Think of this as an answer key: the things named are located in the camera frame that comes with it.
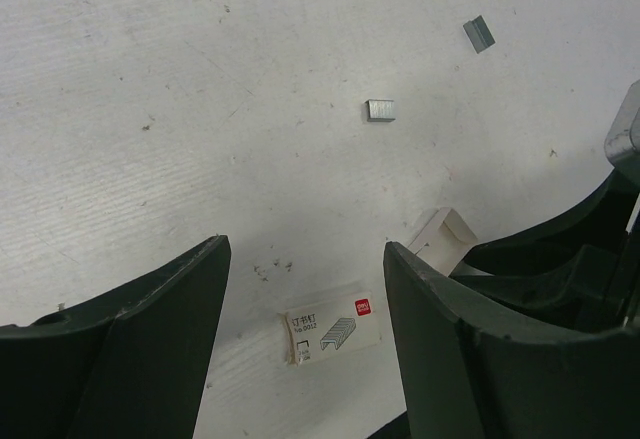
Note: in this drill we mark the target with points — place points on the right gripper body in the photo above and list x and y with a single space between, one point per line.
578 270

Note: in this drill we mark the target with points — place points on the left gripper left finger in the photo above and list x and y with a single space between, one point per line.
129 363

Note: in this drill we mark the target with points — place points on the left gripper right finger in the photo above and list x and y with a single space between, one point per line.
473 368

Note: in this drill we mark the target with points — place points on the staple box with red label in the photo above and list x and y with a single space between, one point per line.
330 327

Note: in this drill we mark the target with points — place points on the small staple strip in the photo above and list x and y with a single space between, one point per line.
380 110

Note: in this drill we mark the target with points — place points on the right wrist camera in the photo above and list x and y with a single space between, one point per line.
621 145

